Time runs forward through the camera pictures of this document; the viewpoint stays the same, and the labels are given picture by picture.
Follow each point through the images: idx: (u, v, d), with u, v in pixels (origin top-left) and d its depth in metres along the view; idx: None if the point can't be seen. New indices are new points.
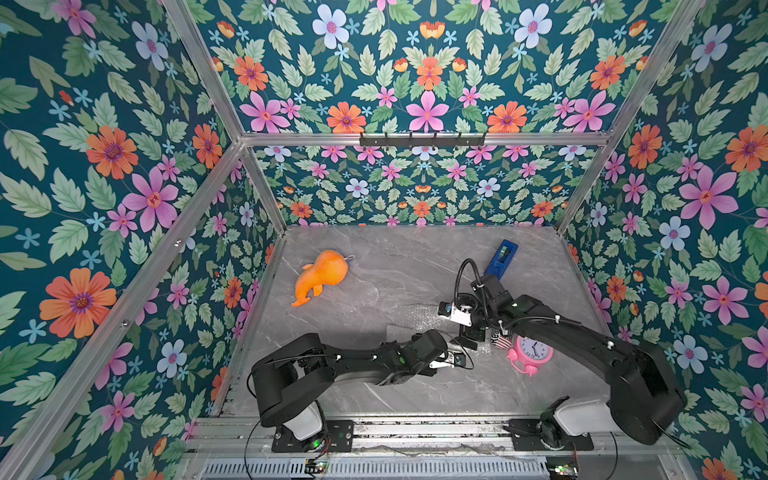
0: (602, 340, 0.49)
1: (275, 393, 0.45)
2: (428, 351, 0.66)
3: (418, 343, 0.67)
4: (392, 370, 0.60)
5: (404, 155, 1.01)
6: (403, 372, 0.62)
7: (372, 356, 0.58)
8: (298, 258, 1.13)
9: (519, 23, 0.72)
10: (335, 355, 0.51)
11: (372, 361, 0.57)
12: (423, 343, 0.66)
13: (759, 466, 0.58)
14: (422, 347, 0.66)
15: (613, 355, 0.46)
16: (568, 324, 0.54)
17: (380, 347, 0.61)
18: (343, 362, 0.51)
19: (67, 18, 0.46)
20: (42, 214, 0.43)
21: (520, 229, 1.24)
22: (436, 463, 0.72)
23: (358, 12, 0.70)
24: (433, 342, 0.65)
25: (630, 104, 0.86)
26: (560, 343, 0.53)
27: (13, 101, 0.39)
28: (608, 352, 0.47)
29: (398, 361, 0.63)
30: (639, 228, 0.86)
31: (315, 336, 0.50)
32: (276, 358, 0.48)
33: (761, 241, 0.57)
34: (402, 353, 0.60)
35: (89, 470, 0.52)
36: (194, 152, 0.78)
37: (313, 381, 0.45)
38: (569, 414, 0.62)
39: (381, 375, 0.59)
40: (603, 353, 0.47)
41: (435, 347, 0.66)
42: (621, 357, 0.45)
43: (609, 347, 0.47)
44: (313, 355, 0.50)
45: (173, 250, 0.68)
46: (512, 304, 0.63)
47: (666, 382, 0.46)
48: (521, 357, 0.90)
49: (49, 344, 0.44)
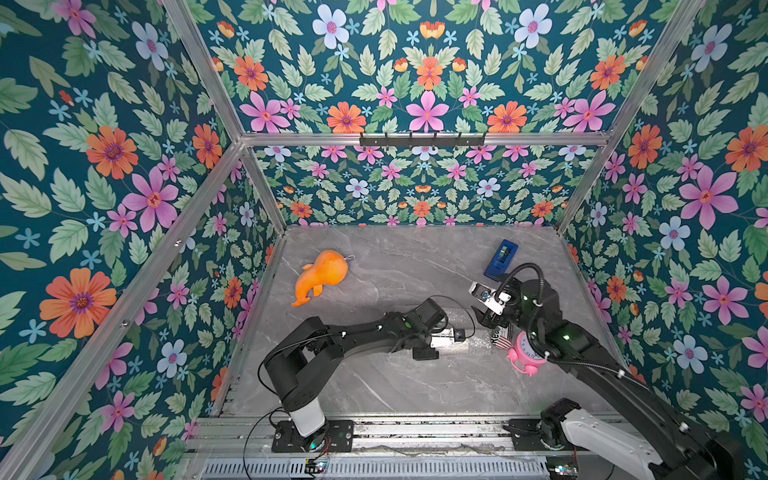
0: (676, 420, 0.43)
1: (290, 378, 0.47)
2: (430, 315, 0.69)
3: (421, 310, 0.70)
4: (398, 337, 0.61)
5: (404, 155, 1.01)
6: (411, 336, 0.64)
7: (377, 327, 0.59)
8: (298, 258, 1.13)
9: (519, 23, 0.72)
10: (340, 333, 0.52)
11: (379, 331, 0.58)
12: (425, 309, 0.70)
13: (760, 466, 0.58)
14: (424, 313, 0.70)
15: (683, 439, 0.41)
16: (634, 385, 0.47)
17: (385, 317, 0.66)
18: (349, 338, 0.52)
19: (67, 19, 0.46)
20: (43, 214, 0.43)
21: (520, 229, 1.24)
22: (436, 463, 0.72)
23: (358, 12, 0.70)
24: (434, 308, 0.69)
25: (630, 104, 0.86)
26: (619, 403, 0.49)
27: (13, 102, 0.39)
28: (680, 436, 0.41)
29: (405, 327, 0.65)
30: (639, 228, 0.86)
31: (316, 318, 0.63)
32: (284, 348, 0.49)
33: (761, 241, 0.57)
34: (406, 319, 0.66)
35: (89, 470, 0.52)
36: (194, 152, 0.78)
37: (322, 360, 0.46)
38: (582, 435, 0.61)
39: (390, 342, 0.60)
40: (674, 433, 0.42)
41: (437, 310, 0.69)
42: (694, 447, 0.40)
43: (681, 429, 0.42)
44: (319, 337, 0.51)
45: (173, 250, 0.68)
46: (562, 336, 0.55)
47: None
48: (521, 358, 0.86)
49: (49, 344, 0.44)
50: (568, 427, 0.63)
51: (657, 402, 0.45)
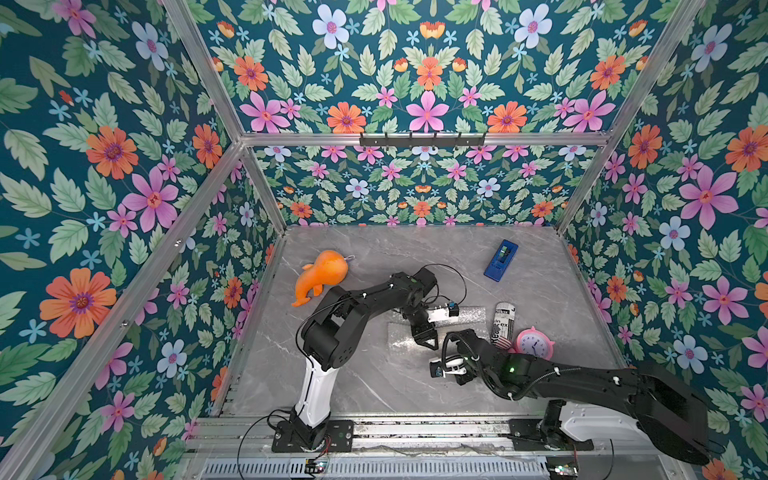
0: (607, 375, 0.49)
1: (329, 339, 0.54)
2: (430, 278, 0.81)
3: (422, 274, 0.81)
4: (410, 289, 0.70)
5: (403, 155, 1.01)
6: (419, 289, 0.73)
7: (390, 285, 0.67)
8: (298, 258, 1.13)
9: (519, 23, 0.72)
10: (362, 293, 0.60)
11: (393, 287, 0.67)
12: (426, 274, 0.81)
13: (759, 466, 0.58)
14: (424, 277, 0.81)
15: (626, 390, 0.46)
16: (569, 372, 0.54)
17: (393, 279, 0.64)
18: (371, 296, 0.60)
19: (67, 18, 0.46)
20: (43, 214, 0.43)
21: (520, 229, 1.24)
22: (436, 463, 0.72)
23: (358, 12, 0.70)
24: (429, 273, 0.81)
25: (630, 104, 0.86)
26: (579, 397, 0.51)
27: (13, 101, 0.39)
28: (620, 389, 0.47)
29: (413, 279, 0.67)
30: (639, 228, 0.86)
31: (338, 286, 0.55)
32: (315, 315, 0.56)
33: (761, 241, 0.57)
34: (413, 278, 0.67)
35: (89, 470, 0.52)
36: (194, 152, 0.78)
37: (355, 318, 0.53)
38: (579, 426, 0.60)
39: (401, 296, 0.68)
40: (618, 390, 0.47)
41: (432, 275, 0.81)
42: (632, 388, 0.46)
43: (617, 383, 0.48)
44: (346, 299, 0.57)
45: (173, 250, 0.68)
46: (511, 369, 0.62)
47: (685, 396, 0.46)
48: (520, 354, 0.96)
49: (49, 344, 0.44)
50: (569, 427, 0.62)
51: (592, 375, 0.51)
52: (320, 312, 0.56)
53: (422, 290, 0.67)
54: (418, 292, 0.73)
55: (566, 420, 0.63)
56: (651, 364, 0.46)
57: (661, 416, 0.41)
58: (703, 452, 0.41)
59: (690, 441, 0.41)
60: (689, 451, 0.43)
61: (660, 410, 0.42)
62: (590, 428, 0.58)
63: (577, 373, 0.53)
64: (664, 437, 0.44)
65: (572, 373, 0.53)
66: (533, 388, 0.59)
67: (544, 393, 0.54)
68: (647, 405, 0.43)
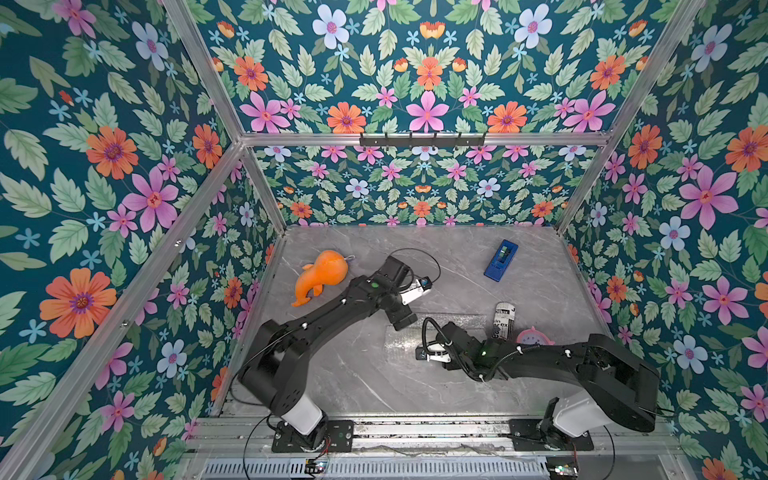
0: (560, 350, 0.52)
1: (269, 381, 0.46)
2: (397, 272, 0.69)
3: (386, 268, 0.69)
4: (368, 301, 0.59)
5: (403, 155, 1.01)
6: (382, 292, 0.63)
7: (343, 301, 0.57)
8: (298, 258, 1.13)
9: (519, 23, 0.72)
10: (301, 326, 0.49)
11: (346, 304, 0.57)
12: (389, 267, 0.69)
13: (759, 466, 0.58)
14: (389, 271, 0.68)
15: (574, 361, 0.48)
16: (532, 350, 0.56)
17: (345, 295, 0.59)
18: (313, 326, 0.50)
19: (67, 18, 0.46)
20: (42, 214, 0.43)
21: (520, 229, 1.24)
22: (436, 463, 0.72)
23: (358, 12, 0.70)
24: (396, 263, 0.68)
25: (630, 104, 0.86)
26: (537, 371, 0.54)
27: (13, 101, 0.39)
28: (570, 360, 0.49)
29: (373, 285, 0.63)
30: (639, 228, 0.86)
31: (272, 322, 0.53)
32: (250, 362, 0.47)
33: (761, 241, 0.57)
34: (373, 281, 0.65)
35: (89, 470, 0.52)
36: (194, 152, 0.78)
37: (293, 357, 0.44)
38: (565, 420, 0.62)
39: (359, 310, 0.58)
40: (567, 362, 0.50)
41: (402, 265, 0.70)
42: (580, 360, 0.48)
43: (568, 356, 0.50)
44: (280, 338, 0.49)
45: (173, 250, 0.68)
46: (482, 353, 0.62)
47: (633, 365, 0.47)
48: None
49: (49, 344, 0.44)
50: (560, 423, 0.63)
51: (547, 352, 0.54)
52: (255, 356, 0.47)
53: (388, 294, 0.65)
54: (381, 298, 0.63)
55: (554, 416, 0.66)
56: (601, 335, 0.48)
57: (605, 381, 0.44)
58: (645, 416, 0.43)
59: (632, 404, 0.43)
60: (634, 416, 0.45)
61: (605, 377, 0.44)
62: (572, 420, 0.60)
63: (537, 350, 0.56)
64: (610, 404, 0.46)
65: (532, 351, 0.56)
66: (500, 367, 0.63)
67: (512, 372, 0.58)
68: (592, 373, 0.44)
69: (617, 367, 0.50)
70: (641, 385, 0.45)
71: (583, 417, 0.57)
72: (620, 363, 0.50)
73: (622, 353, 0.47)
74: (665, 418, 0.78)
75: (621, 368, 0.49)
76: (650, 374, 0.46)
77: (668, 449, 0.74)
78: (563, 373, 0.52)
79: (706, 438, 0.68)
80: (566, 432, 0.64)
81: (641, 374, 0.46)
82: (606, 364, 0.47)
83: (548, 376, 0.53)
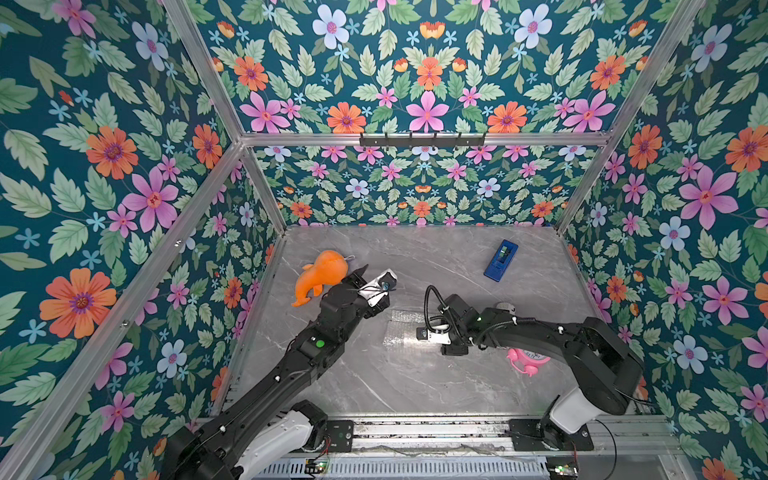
0: (554, 327, 0.53)
1: None
2: (335, 316, 0.55)
3: (325, 314, 0.54)
4: (312, 367, 0.53)
5: (403, 155, 1.01)
6: (330, 349, 0.56)
7: (277, 379, 0.50)
8: (298, 258, 1.13)
9: (519, 23, 0.72)
10: (220, 428, 0.43)
11: (280, 381, 0.50)
12: (329, 312, 0.54)
13: (759, 466, 0.58)
14: (330, 316, 0.53)
15: (564, 338, 0.50)
16: (525, 322, 0.58)
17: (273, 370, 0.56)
18: (234, 427, 0.43)
19: (67, 19, 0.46)
20: (42, 213, 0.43)
21: (520, 229, 1.24)
22: (436, 463, 0.72)
23: (358, 12, 0.70)
24: (334, 306, 0.54)
25: (630, 104, 0.86)
26: (524, 342, 0.60)
27: (13, 101, 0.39)
28: (561, 336, 0.50)
29: (318, 345, 0.56)
30: (639, 228, 0.86)
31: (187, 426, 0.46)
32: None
33: (761, 241, 0.57)
34: (316, 339, 0.57)
35: (89, 470, 0.52)
36: (194, 152, 0.78)
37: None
38: (562, 417, 0.63)
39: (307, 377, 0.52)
40: (557, 338, 0.51)
41: (339, 307, 0.55)
42: (570, 338, 0.48)
43: (560, 332, 0.51)
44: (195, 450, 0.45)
45: (173, 250, 0.68)
46: (477, 319, 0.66)
47: (621, 352, 0.49)
48: (522, 357, 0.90)
49: (49, 344, 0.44)
50: (556, 418, 0.64)
51: (542, 327, 0.55)
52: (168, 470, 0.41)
53: (336, 347, 0.57)
54: (330, 355, 0.56)
55: (550, 411, 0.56)
56: (598, 319, 0.49)
57: (589, 360, 0.45)
58: (618, 395, 0.45)
59: (610, 384, 0.45)
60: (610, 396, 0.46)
61: (589, 357, 0.46)
62: (566, 413, 0.62)
63: (532, 324, 0.57)
64: (589, 382, 0.48)
65: (528, 323, 0.58)
66: (491, 335, 0.66)
67: (500, 340, 0.65)
68: (577, 349, 0.46)
69: (605, 353, 0.50)
70: (623, 370, 0.46)
71: (575, 409, 0.58)
72: (609, 348, 0.51)
73: (617, 343, 0.48)
74: (665, 418, 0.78)
75: (610, 354, 0.49)
76: (636, 362, 0.47)
77: (668, 449, 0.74)
78: (550, 346, 0.54)
79: (706, 438, 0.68)
80: (563, 428, 0.64)
81: (626, 360, 0.47)
82: (595, 347, 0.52)
83: (535, 348, 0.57)
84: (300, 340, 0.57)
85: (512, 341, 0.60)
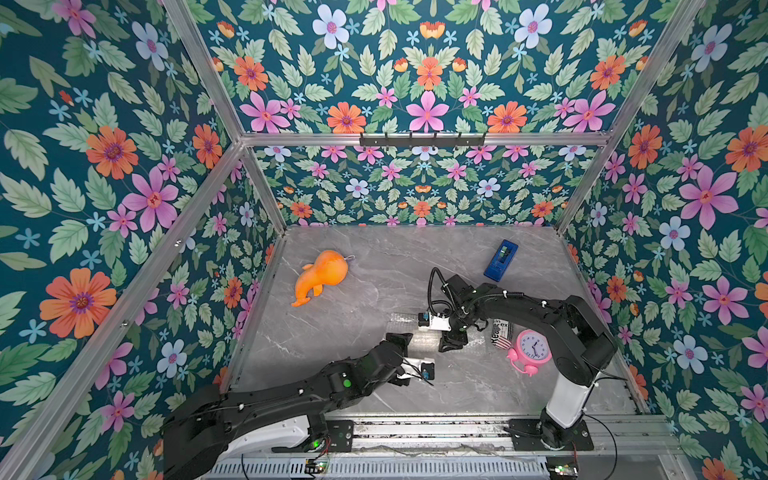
0: (538, 300, 0.57)
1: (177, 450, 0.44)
2: (376, 370, 0.59)
3: (367, 362, 0.59)
4: (330, 399, 0.55)
5: (404, 155, 1.01)
6: (351, 394, 0.57)
7: (299, 392, 0.53)
8: (298, 258, 1.13)
9: (519, 23, 0.72)
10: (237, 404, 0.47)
11: (301, 395, 0.53)
12: (372, 362, 0.57)
13: (759, 466, 0.58)
14: (370, 366, 0.58)
15: (545, 311, 0.54)
16: (514, 296, 0.63)
17: (308, 380, 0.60)
18: (247, 411, 0.47)
19: (67, 19, 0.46)
20: (42, 213, 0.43)
21: (520, 229, 1.24)
22: (436, 463, 0.72)
23: (358, 12, 0.70)
24: (382, 360, 0.58)
25: (630, 104, 0.86)
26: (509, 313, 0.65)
27: (13, 101, 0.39)
28: (543, 309, 0.54)
29: (343, 385, 0.58)
30: (639, 228, 0.86)
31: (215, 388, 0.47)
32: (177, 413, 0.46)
33: (761, 241, 0.57)
34: (347, 376, 0.60)
35: (90, 470, 0.52)
36: (194, 152, 0.78)
37: (206, 441, 0.42)
38: (557, 409, 0.64)
39: (319, 405, 0.54)
40: (539, 310, 0.55)
41: (384, 365, 0.58)
42: (551, 310, 0.52)
43: (543, 305, 0.55)
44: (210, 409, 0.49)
45: (173, 250, 0.68)
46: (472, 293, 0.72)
47: (595, 330, 0.52)
48: (521, 358, 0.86)
49: (49, 344, 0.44)
50: (552, 411, 0.65)
51: (528, 301, 0.59)
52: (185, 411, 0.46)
53: (359, 395, 0.59)
54: (346, 399, 0.57)
55: (547, 406, 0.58)
56: (580, 299, 0.52)
57: (563, 332, 0.49)
58: (583, 367, 0.49)
59: (577, 355, 0.49)
60: (576, 367, 0.50)
61: (564, 330, 0.49)
62: (556, 402, 0.64)
63: (520, 298, 0.61)
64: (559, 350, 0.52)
65: (516, 297, 0.62)
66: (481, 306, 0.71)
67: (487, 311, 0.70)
68: (554, 320, 0.50)
69: (583, 331, 0.53)
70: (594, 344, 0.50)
71: (561, 393, 0.61)
72: (587, 327, 0.54)
73: (594, 322, 0.51)
74: (665, 418, 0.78)
75: (587, 332, 0.52)
76: (609, 340, 0.51)
77: (669, 449, 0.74)
78: (531, 316, 0.58)
79: (705, 438, 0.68)
80: (562, 424, 0.64)
81: (600, 337, 0.51)
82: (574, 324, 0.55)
83: (517, 319, 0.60)
84: (341, 364, 0.63)
85: (497, 313, 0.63)
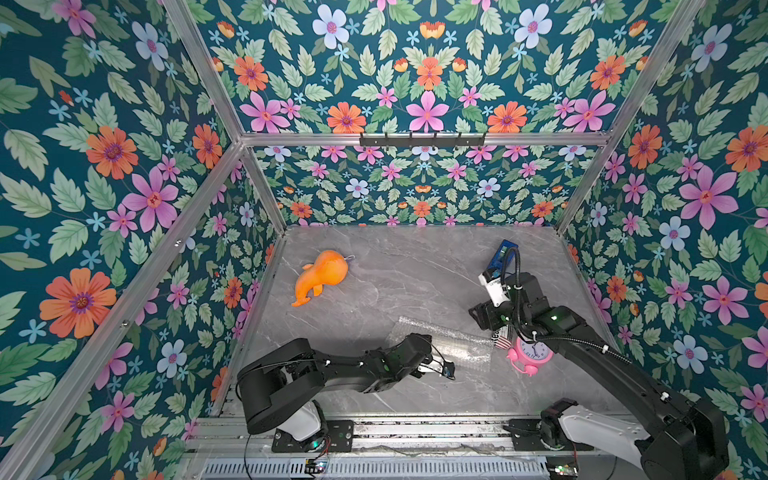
0: (655, 387, 0.44)
1: (261, 397, 0.45)
2: (411, 356, 0.67)
3: (402, 348, 0.67)
4: (379, 377, 0.61)
5: (403, 155, 1.01)
6: (387, 379, 0.64)
7: (358, 363, 0.58)
8: (298, 258, 1.13)
9: (519, 23, 0.72)
10: (325, 360, 0.51)
11: (361, 368, 0.58)
12: (406, 348, 0.66)
13: (759, 466, 0.58)
14: (405, 352, 0.66)
15: (666, 410, 0.41)
16: (617, 358, 0.48)
17: (364, 355, 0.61)
18: (332, 368, 0.51)
19: (67, 18, 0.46)
20: (42, 213, 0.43)
21: (520, 229, 1.24)
22: (436, 463, 0.72)
23: (358, 12, 0.70)
24: (415, 345, 0.66)
25: (630, 104, 0.86)
26: (599, 373, 0.51)
27: (13, 101, 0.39)
28: (661, 403, 0.42)
29: (384, 368, 0.64)
30: (639, 228, 0.86)
31: (305, 340, 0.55)
32: (264, 362, 0.48)
33: (761, 241, 0.57)
34: (386, 360, 0.70)
35: (89, 471, 0.52)
36: (194, 152, 0.78)
37: (304, 386, 0.45)
38: (580, 428, 0.60)
39: (366, 382, 0.60)
40: (655, 402, 0.43)
41: (418, 351, 0.66)
42: (674, 412, 0.41)
43: (663, 399, 0.42)
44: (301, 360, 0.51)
45: (173, 250, 0.68)
46: (549, 315, 0.57)
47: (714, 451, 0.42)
48: (521, 358, 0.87)
49: (49, 344, 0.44)
50: (570, 425, 0.63)
51: (640, 376, 0.46)
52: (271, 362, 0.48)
53: (393, 380, 0.65)
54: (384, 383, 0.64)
55: (565, 416, 0.64)
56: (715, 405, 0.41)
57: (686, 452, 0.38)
58: None
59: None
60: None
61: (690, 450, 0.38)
62: (586, 434, 0.59)
63: (625, 364, 0.47)
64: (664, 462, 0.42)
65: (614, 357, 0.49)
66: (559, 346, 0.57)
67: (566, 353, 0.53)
68: (679, 430, 0.39)
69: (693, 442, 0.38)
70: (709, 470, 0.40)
71: (601, 437, 0.56)
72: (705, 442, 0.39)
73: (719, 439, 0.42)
74: None
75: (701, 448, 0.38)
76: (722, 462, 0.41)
77: None
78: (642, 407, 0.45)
79: None
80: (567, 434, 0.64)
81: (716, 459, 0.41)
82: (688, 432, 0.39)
83: (613, 390, 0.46)
84: (379, 351, 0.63)
85: (580, 362, 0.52)
